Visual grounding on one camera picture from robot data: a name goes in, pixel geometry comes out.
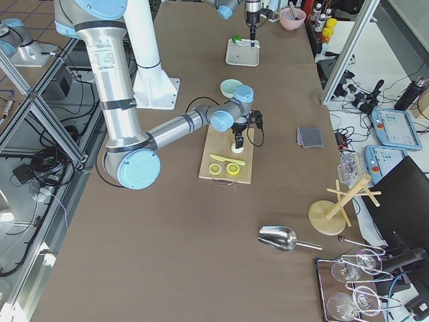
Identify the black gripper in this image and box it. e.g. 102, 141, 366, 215
231, 110, 263, 149
245, 10, 260, 47

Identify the white steamed bun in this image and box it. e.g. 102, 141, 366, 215
231, 143, 244, 154

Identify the blue teach pendant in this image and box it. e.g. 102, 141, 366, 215
371, 107, 423, 150
364, 145, 408, 184

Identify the yellow plastic knife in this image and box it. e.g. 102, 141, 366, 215
210, 154, 246, 166

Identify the wooden mug tree stand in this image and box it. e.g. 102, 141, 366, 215
308, 174, 382, 235

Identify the lemon half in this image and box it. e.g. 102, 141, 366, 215
226, 162, 241, 176

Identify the clear glass dish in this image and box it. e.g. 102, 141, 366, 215
337, 152, 367, 186

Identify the grey folded cloth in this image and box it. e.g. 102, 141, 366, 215
296, 127, 324, 148

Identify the bamboo cutting board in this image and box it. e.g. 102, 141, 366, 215
198, 125, 253, 184

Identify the light green bowl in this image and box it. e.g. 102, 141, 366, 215
220, 78, 243, 99

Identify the black monitor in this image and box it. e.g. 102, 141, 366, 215
363, 156, 428, 250

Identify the blue teach pendant lower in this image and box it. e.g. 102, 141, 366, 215
364, 145, 408, 184

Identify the lemon slice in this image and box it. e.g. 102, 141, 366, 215
208, 163, 222, 175

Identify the cream rabbit tray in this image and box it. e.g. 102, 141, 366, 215
225, 38, 260, 67

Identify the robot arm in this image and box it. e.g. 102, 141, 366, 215
54, 1, 254, 190
204, 0, 265, 48

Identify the metal scoop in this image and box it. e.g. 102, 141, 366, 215
257, 225, 323, 252

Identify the blue teach pendant upper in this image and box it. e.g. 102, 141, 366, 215
371, 107, 423, 150

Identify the aluminium frame post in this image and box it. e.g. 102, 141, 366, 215
320, 0, 380, 105

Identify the wine glass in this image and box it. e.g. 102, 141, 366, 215
326, 286, 381, 321
331, 248, 382, 282

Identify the pink bowl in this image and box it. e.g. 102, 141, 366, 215
279, 7, 307, 30

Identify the white ceramic spoon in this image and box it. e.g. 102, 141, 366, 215
232, 38, 260, 48

